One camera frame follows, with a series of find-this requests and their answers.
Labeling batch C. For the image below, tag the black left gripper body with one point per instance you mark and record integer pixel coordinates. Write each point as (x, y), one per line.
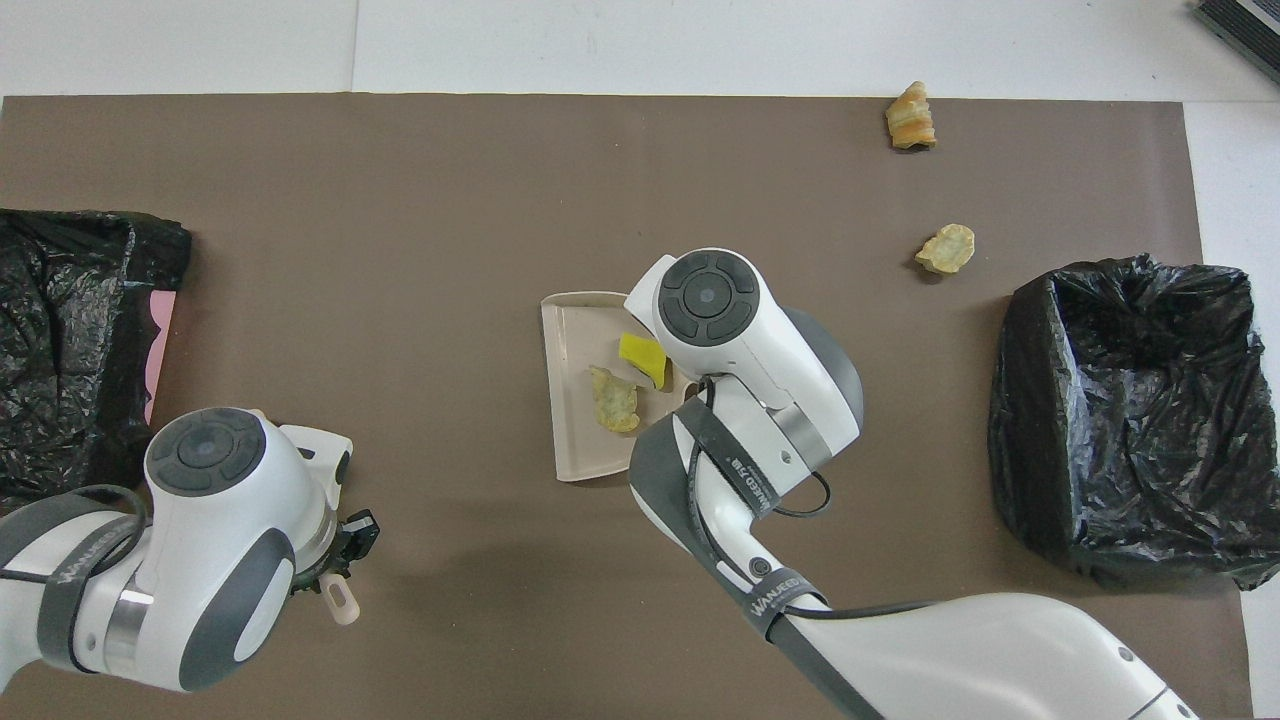
(356, 538)

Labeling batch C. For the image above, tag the beige hand brush black bristles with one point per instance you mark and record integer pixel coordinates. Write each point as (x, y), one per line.
(342, 604)

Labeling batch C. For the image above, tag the beige plastic dustpan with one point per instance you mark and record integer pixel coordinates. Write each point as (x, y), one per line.
(575, 440)

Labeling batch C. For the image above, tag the pale green-yellow sponge scrap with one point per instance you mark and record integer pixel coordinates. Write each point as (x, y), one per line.
(613, 402)

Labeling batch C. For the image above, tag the plain bright yellow sponge scrap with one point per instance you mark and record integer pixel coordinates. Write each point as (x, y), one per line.
(642, 355)

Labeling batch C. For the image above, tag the pale beige sponge scrap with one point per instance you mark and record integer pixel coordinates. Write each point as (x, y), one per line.
(946, 249)

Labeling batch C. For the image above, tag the orange striped sponge scrap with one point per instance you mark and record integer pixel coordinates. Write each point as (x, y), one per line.
(911, 117)

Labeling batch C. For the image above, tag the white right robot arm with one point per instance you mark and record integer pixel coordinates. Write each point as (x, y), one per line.
(980, 650)

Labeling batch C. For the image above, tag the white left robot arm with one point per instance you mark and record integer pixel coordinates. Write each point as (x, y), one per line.
(220, 540)

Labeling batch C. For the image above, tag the black bag-lined pink bin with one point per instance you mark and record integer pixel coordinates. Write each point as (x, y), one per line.
(60, 400)

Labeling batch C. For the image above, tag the brown paper table mat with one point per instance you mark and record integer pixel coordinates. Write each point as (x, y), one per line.
(400, 200)

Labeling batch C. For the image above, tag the dark ribbed device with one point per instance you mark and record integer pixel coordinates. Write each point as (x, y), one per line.
(1250, 30)

